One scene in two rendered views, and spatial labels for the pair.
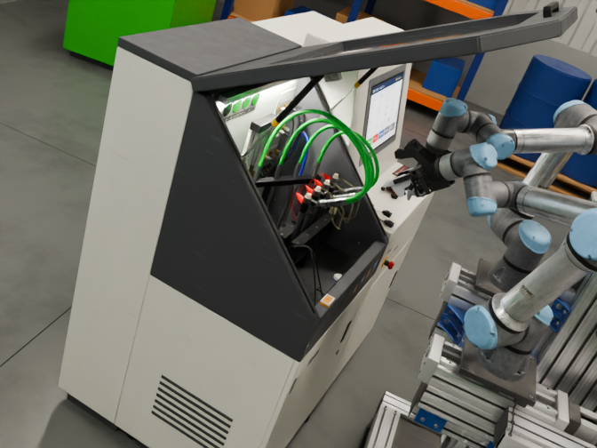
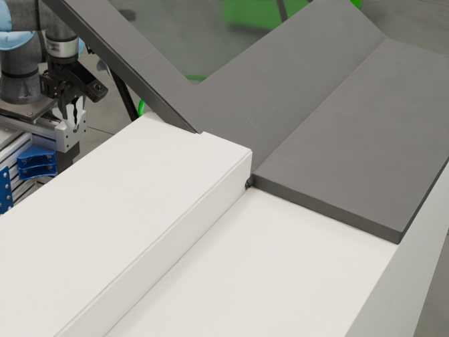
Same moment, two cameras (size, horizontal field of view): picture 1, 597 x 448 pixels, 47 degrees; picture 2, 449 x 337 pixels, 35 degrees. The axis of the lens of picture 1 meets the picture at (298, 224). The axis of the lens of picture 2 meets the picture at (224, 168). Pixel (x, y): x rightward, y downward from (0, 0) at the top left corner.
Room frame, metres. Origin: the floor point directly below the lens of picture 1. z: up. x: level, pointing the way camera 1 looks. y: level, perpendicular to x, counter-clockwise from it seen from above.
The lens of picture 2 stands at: (3.50, 0.35, 2.23)
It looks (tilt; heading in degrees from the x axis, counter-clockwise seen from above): 35 degrees down; 191
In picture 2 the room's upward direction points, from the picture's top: 5 degrees clockwise
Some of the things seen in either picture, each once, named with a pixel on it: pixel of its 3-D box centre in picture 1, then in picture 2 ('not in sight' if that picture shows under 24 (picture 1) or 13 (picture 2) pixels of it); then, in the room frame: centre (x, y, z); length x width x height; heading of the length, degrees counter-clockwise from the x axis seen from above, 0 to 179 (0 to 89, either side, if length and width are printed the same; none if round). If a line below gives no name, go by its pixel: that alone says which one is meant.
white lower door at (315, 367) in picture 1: (310, 382); not in sight; (1.99, -0.24, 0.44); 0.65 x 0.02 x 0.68; 163
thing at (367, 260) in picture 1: (344, 292); not in sight; (1.99, -0.23, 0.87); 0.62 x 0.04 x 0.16; 163
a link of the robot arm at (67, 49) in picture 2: (440, 140); (61, 45); (2.09, -0.33, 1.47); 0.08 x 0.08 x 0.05
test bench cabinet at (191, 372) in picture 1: (243, 354); not in sight; (2.07, 0.03, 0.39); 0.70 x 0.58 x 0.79; 163
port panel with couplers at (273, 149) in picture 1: (280, 130); not in sight; (2.37, 0.18, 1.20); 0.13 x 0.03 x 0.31; 163
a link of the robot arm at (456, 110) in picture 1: (450, 117); (59, 13); (2.09, -0.34, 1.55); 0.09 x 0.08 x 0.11; 115
